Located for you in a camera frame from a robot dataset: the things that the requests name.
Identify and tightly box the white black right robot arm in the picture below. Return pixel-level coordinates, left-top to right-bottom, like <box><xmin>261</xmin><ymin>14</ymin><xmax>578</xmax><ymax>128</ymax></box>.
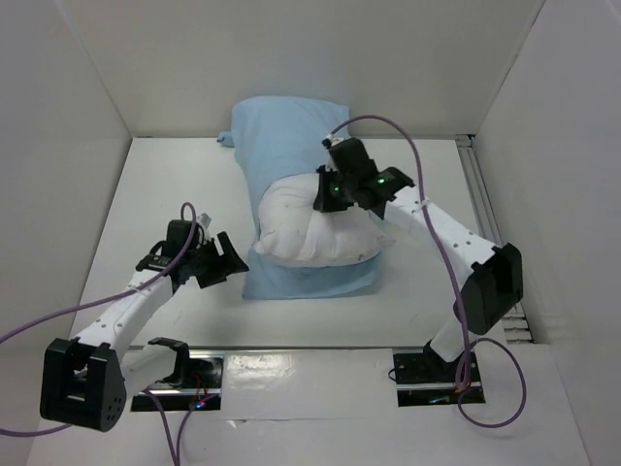
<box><xmin>313</xmin><ymin>136</ymin><xmax>523</xmax><ymax>381</ymax></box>

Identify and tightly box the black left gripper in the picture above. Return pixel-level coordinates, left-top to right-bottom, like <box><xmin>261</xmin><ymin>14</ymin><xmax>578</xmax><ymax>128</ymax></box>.
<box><xmin>185</xmin><ymin>231</ymin><xmax>248</xmax><ymax>288</ymax></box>

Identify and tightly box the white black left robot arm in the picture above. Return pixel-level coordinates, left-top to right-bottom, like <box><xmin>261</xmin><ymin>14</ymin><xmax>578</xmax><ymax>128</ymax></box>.
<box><xmin>40</xmin><ymin>219</ymin><xmax>248</xmax><ymax>432</ymax></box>

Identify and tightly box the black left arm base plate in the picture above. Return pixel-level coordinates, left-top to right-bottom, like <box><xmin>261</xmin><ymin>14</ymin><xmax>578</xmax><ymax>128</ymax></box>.
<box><xmin>147</xmin><ymin>351</ymin><xmax>224</xmax><ymax>412</ymax></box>

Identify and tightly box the light blue pillowcase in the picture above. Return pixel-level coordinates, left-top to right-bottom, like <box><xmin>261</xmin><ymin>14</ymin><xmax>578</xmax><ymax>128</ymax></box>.
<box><xmin>218</xmin><ymin>96</ymin><xmax>392</xmax><ymax>300</ymax></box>

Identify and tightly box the white pillow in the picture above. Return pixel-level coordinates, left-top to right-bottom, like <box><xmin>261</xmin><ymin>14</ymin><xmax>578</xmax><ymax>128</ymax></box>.
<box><xmin>253</xmin><ymin>174</ymin><xmax>394</xmax><ymax>268</ymax></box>

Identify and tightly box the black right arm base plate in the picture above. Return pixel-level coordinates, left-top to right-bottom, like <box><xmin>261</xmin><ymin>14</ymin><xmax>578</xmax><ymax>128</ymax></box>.
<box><xmin>387</xmin><ymin>347</ymin><xmax>461</xmax><ymax>408</ymax></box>

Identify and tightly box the aluminium frame rail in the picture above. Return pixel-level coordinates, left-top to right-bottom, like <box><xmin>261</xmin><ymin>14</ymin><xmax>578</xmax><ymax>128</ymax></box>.
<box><xmin>455</xmin><ymin>135</ymin><xmax>535</xmax><ymax>345</ymax></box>

